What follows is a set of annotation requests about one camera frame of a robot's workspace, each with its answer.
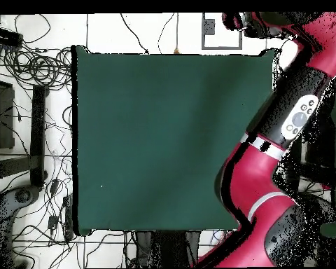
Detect black coiled cables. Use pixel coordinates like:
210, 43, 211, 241
1, 46, 73, 90

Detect grey square frame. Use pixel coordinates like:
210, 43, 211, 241
201, 12, 244, 50

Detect black power strip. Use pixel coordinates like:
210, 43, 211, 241
62, 195, 74, 240

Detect black stand leg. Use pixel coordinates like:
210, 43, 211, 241
29, 84, 48, 188

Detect dark wheeled stand base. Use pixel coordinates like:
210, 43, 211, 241
0, 186, 41, 269

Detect black box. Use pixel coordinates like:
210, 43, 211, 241
0, 79, 15, 150

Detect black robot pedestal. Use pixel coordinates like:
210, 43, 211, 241
134, 230, 202, 269

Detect dark green table cloth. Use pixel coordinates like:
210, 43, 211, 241
71, 45, 277, 237

